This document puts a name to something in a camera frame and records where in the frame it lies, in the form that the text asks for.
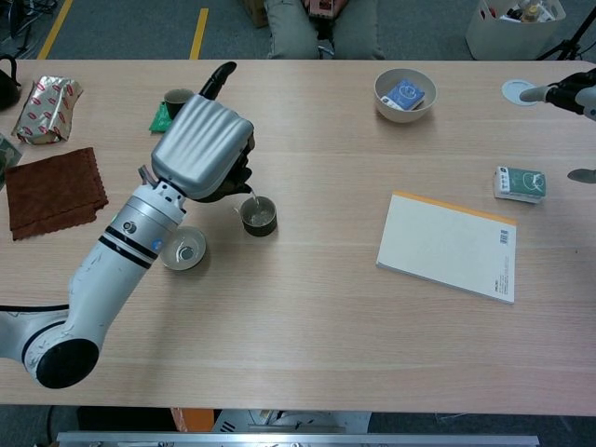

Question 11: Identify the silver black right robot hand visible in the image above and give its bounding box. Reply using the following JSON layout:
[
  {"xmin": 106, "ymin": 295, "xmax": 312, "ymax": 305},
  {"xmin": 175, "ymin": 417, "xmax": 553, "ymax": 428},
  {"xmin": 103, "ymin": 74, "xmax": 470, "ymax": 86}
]
[{"xmin": 519, "ymin": 68, "xmax": 596, "ymax": 183}]

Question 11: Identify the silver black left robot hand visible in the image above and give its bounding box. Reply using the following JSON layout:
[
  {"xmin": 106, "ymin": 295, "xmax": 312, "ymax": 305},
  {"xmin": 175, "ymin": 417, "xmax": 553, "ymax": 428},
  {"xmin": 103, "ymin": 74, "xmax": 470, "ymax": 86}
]
[{"xmin": 150, "ymin": 61, "xmax": 256, "ymax": 202}]

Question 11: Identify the black teapot with handle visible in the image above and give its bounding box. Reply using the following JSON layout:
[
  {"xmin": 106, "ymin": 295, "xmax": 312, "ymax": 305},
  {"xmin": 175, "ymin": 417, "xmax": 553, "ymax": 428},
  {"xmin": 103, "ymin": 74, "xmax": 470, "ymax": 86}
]
[{"xmin": 197, "ymin": 148, "xmax": 255, "ymax": 205}]

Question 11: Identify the black cup beige inside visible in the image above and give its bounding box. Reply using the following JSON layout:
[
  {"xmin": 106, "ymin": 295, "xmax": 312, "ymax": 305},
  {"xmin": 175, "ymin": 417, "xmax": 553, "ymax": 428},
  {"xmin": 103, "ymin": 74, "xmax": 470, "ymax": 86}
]
[
  {"xmin": 163, "ymin": 88, "xmax": 195, "ymax": 117},
  {"xmin": 239, "ymin": 195, "xmax": 278, "ymax": 237}
]

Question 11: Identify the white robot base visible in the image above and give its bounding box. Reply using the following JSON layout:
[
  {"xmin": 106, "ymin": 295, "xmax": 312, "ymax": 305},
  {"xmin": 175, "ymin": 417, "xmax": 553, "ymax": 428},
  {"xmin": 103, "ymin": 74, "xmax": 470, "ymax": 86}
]
[{"xmin": 211, "ymin": 408, "xmax": 373, "ymax": 434}]

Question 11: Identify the green foil sachet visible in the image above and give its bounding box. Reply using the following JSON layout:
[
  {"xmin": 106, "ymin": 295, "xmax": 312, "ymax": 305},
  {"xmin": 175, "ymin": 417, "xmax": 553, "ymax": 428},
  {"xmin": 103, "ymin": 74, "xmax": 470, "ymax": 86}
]
[{"xmin": 148, "ymin": 102, "xmax": 174, "ymax": 136}]

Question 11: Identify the black tripod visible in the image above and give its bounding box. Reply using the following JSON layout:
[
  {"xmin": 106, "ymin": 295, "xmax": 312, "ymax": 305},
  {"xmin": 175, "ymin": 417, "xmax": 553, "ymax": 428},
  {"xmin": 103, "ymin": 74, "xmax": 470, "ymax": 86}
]
[{"xmin": 535, "ymin": 0, "xmax": 596, "ymax": 61}]

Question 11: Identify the white storage bin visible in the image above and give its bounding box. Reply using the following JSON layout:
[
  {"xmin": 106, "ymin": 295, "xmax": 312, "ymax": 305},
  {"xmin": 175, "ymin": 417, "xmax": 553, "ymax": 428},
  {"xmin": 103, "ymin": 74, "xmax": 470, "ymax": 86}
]
[{"xmin": 465, "ymin": 0, "xmax": 567, "ymax": 61}]

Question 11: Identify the green tissue pack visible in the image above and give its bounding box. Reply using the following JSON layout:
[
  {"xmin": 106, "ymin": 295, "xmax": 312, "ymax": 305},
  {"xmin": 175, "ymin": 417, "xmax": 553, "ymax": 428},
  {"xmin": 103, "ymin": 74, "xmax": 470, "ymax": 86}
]
[{"xmin": 493, "ymin": 165, "xmax": 548, "ymax": 206}]

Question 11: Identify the grey shallow tea bowl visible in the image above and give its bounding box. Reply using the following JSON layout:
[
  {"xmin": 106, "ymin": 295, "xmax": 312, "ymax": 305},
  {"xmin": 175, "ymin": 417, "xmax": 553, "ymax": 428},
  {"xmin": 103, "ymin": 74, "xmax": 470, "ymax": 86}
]
[{"xmin": 160, "ymin": 225, "xmax": 208, "ymax": 273}]

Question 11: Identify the seated person in khaki trousers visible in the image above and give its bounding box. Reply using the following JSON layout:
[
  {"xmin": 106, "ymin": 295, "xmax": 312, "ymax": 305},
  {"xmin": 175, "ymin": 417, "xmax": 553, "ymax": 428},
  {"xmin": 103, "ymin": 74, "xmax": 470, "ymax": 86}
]
[{"xmin": 264, "ymin": 0, "xmax": 386, "ymax": 61}]

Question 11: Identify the gold foil packet red print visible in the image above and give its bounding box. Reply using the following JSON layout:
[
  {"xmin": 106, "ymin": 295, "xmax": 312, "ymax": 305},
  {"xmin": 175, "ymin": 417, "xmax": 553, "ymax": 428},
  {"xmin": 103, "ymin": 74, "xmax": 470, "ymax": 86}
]
[{"xmin": 10, "ymin": 75, "xmax": 85, "ymax": 146}]

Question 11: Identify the brown scalloped cloth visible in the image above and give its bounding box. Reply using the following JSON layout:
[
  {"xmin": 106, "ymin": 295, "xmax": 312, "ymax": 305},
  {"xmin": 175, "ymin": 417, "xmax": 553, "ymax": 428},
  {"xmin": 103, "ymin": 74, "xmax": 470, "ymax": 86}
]
[{"xmin": 4, "ymin": 146, "xmax": 110, "ymax": 242}]

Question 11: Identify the blue tissue pack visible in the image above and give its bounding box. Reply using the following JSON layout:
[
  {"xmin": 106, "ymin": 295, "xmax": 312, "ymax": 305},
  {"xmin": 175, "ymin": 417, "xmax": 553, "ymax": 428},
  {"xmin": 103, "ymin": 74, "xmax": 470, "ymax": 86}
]
[{"xmin": 380, "ymin": 78, "xmax": 427, "ymax": 113}]

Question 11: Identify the beige round bowl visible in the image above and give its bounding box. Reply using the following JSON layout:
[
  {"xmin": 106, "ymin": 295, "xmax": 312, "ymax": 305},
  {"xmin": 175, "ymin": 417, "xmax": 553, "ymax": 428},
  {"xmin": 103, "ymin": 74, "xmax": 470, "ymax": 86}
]
[{"xmin": 373, "ymin": 68, "xmax": 439, "ymax": 125}]

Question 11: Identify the handheld smartphone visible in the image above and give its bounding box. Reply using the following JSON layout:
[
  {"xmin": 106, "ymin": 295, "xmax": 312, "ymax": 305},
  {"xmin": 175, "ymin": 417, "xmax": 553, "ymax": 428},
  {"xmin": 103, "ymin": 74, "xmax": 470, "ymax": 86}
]
[{"xmin": 306, "ymin": 0, "xmax": 339, "ymax": 19}]

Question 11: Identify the white notebook orange spine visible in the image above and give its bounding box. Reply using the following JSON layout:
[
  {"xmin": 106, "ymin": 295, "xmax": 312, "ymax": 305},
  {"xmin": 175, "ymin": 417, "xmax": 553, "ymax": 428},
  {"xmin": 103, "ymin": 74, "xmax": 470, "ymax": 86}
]
[{"xmin": 375, "ymin": 190, "xmax": 518, "ymax": 305}]

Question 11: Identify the green patterned packet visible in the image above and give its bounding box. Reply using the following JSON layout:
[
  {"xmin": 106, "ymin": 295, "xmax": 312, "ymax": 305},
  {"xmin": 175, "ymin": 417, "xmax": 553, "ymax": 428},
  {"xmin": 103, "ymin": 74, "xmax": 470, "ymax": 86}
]
[{"xmin": 0, "ymin": 133, "xmax": 23, "ymax": 190}]

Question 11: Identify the black cast iron kettle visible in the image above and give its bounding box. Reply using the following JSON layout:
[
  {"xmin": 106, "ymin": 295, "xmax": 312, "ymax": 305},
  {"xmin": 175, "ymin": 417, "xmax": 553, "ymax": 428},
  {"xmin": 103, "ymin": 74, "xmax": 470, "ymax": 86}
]
[{"xmin": 0, "ymin": 54, "xmax": 23, "ymax": 112}]

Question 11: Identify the orange panel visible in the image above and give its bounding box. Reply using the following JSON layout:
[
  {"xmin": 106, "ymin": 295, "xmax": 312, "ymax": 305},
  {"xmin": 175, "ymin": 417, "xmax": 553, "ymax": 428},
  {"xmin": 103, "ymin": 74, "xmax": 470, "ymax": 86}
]
[{"xmin": 169, "ymin": 407, "xmax": 216, "ymax": 433}]

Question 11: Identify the black cable tangle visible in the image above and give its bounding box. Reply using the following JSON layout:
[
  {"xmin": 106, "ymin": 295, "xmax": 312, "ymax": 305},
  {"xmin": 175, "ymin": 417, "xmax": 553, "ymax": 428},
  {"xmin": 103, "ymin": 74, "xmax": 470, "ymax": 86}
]
[{"xmin": 0, "ymin": 0, "xmax": 61, "ymax": 50}]

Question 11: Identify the aluminium profile rail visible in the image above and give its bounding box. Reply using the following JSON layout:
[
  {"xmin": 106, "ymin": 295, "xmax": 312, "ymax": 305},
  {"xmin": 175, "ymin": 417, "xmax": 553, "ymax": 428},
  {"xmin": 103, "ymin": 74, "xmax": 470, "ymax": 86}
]
[{"xmin": 55, "ymin": 430, "xmax": 540, "ymax": 447}]

